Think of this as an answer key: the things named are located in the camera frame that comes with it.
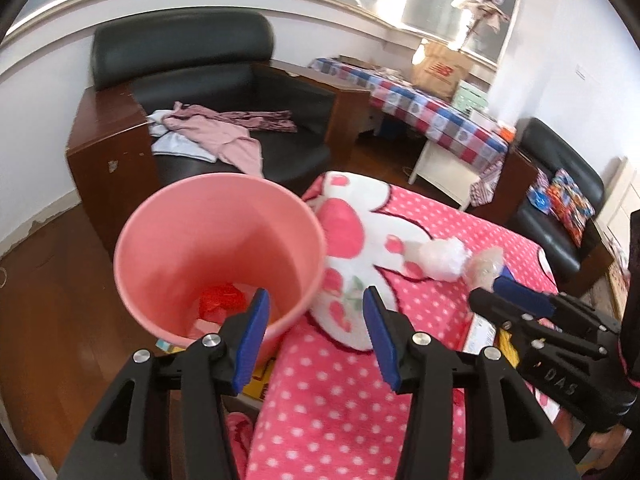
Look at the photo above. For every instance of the clear plastic wrap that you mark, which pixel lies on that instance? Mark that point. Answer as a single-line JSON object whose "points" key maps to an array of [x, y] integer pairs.
{"points": [[483, 268]]}

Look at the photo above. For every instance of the checkered tablecloth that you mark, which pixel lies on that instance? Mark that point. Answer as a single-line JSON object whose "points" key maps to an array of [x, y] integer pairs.
{"points": [[432, 118]]}

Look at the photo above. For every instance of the red trash in bin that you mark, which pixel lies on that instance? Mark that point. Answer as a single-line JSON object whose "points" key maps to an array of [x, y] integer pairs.
{"points": [[220, 301]]}

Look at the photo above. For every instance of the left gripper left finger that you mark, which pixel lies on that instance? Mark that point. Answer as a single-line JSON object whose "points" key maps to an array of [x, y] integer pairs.
{"points": [[127, 434]]}

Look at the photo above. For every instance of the black leather armchair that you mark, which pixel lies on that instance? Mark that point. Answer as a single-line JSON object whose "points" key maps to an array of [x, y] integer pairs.
{"points": [[575, 269], [178, 93]]}

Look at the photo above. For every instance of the pink plastic trash bin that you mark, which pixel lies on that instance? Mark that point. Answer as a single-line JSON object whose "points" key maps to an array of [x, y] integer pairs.
{"points": [[218, 228]]}

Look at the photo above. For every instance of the white cloth on armchair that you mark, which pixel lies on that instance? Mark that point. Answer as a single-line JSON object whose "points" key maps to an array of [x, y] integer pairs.
{"points": [[170, 143]]}

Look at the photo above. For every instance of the white crumpled plastic ball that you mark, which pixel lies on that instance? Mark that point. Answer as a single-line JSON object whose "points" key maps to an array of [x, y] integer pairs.
{"points": [[441, 259]]}

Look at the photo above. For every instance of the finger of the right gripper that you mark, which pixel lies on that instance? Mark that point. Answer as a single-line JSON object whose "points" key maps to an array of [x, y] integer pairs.
{"points": [[520, 294], [502, 312]]}

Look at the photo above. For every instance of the green white box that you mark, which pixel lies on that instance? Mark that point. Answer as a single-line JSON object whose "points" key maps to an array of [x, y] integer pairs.
{"points": [[468, 97]]}

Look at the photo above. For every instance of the pink clothes on armchair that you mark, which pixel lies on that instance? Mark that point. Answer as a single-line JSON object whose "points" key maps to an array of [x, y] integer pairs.
{"points": [[226, 135]]}

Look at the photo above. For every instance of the yellow box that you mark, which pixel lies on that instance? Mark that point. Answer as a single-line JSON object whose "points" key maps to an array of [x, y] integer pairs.
{"points": [[259, 382]]}

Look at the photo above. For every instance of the black leather armchair left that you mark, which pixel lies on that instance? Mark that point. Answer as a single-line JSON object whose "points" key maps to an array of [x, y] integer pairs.
{"points": [[178, 93]]}

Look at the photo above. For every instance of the brown paper shopping bag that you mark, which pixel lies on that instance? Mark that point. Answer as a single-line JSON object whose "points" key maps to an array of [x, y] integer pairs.
{"points": [[437, 70]]}

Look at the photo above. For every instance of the black leather armchair right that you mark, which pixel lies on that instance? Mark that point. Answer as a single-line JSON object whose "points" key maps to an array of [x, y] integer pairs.
{"points": [[575, 269]]}

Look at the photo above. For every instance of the person's right hand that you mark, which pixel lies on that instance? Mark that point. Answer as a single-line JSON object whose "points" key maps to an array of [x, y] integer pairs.
{"points": [[608, 446]]}

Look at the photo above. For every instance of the blue item on armchair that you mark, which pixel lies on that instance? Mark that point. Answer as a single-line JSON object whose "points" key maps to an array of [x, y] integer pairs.
{"points": [[537, 193]]}

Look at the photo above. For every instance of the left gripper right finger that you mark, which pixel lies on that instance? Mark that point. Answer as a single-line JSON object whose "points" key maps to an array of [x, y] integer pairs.
{"points": [[507, 434]]}

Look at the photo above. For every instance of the colourful cushion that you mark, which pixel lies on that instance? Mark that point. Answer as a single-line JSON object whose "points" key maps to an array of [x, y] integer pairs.
{"points": [[569, 205]]}

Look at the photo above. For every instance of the pink polka dot blanket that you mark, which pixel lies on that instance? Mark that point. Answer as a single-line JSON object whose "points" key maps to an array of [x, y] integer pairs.
{"points": [[371, 382]]}

